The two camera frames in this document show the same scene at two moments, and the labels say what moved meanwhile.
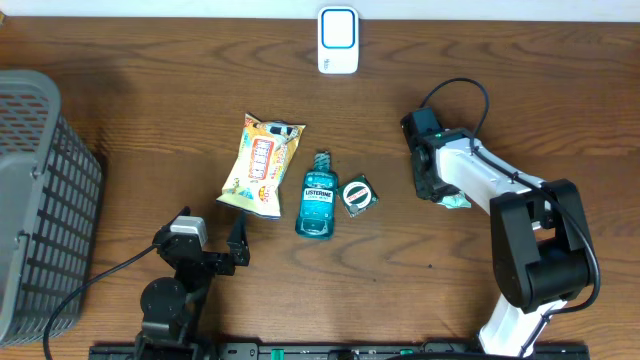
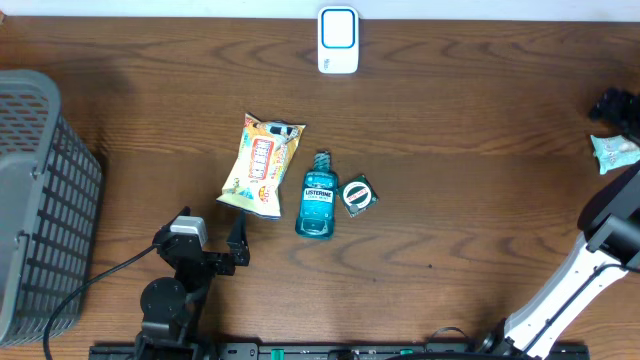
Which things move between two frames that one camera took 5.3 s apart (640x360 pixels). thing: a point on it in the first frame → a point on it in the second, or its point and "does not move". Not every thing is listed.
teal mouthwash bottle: x=318 y=200 does not move
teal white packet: x=457 y=201 → x=614 y=152
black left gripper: x=235 y=242 does not move
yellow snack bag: x=263 y=160 does not move
